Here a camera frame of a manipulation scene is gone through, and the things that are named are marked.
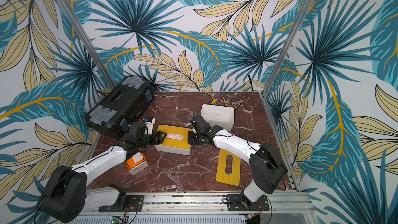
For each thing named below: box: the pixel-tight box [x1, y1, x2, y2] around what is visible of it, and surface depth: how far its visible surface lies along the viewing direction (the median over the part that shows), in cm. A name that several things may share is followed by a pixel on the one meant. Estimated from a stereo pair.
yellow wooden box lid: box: [156, 124, 194, 150], surface depth 87 cm
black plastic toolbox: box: [84, 75, 155, 137], surface depth 92 cm
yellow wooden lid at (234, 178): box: [215, 148, 241, 187], surface depth 85 cm
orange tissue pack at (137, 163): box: [125, 148, 149, 176], surface depth 81 cm
